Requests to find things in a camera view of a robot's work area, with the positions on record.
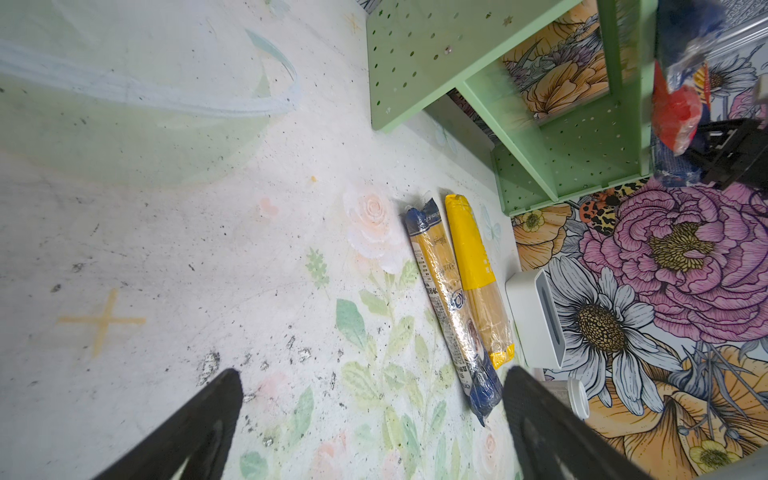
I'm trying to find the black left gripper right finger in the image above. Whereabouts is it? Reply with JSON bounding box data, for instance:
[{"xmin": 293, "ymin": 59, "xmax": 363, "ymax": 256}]
[{"xmin": 503, "ymin": 366, "xmax": 649, "ymax": 479}]

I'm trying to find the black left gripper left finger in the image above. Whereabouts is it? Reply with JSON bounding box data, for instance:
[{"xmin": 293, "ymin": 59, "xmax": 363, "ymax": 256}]
[{"xmin": 97, "ymin": 368, "xmax": 244, "ymax": 479}]

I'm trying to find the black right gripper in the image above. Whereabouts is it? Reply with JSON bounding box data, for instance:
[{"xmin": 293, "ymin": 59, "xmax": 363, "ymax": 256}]
[{"xmin": 684, "ymin": 119, "xmax": 767, "ymax": 192}]

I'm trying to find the red spaghetti bag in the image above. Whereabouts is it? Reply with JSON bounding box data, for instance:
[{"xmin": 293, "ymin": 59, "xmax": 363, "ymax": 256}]
[{"xmin": 651, "ymin": 62, "xmax": 711, "ymax": 156}]

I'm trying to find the blue Barilla spaghetti bag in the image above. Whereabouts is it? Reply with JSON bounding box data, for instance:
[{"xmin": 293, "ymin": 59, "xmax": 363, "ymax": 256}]
[{"xmin": 652, "ymin": 1, "xmax": 726, "ymax": 187}]

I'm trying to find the yellow pasta bag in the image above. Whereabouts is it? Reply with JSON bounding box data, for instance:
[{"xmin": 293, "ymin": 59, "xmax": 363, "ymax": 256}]
[{"xmin": 445, "ymin": 194, "xmax": 515, "ymax": 370}]

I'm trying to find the blue and clear spaghetti bag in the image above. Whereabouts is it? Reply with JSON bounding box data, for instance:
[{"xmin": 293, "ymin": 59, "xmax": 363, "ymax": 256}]
[{"xmin": 404, "ymin": 199, "xmax": 502, "ymax": 425}]

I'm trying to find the green wooden shelf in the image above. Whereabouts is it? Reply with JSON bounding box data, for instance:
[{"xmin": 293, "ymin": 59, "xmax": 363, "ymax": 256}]
[{"xmin": 366, "ymin": 1, "xmax": 657, "ymax": 216}]

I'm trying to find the small white lidded jar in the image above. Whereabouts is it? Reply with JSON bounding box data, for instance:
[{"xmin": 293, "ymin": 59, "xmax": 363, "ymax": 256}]
[{"xmin": 542, "ymin": 378, "xmax": 590, "ymax": 421}]

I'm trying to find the white grey tissue box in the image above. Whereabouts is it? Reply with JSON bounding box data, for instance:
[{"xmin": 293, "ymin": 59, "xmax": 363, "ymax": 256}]
[{"xmin": 505, "ymin": 269, "xmax": 566, "ymax": 370}]

